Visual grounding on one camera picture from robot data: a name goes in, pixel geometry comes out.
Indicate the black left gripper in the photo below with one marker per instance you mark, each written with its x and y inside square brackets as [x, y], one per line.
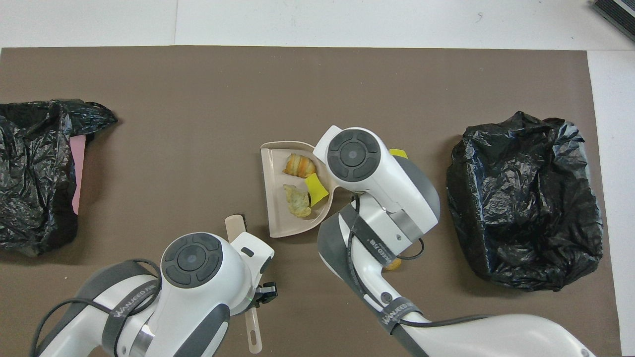
[267, 295]

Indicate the beige brush with black bristles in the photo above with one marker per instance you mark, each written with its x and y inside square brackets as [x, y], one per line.
[235, 228]

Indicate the beige plastic dustpan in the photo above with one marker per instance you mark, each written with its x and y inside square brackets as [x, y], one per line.
[278, 218]

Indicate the pale beige sponge piece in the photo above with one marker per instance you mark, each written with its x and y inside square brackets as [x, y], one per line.
[299, 165]
[297, 201]

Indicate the yellow sponge piece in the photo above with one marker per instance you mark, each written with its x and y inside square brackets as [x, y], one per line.
[316, 191]
[398, 153]

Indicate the brown sponge piece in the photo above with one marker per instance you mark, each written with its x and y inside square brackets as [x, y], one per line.
[393, 265]

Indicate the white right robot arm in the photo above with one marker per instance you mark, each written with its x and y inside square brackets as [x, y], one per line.
[387, 188]

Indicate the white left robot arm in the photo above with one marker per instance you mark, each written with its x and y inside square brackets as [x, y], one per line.
[198, 297]

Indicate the pink bin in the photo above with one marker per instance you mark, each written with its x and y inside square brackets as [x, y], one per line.
[77, 168]

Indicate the black trash bag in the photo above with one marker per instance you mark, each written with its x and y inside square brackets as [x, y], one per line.
[30, 208]
[496, 198]

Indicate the brown table mat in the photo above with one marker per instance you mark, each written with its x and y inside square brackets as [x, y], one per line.
[198, 99]

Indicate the black ribbed device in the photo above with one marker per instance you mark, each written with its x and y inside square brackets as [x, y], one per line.
[617, 12]

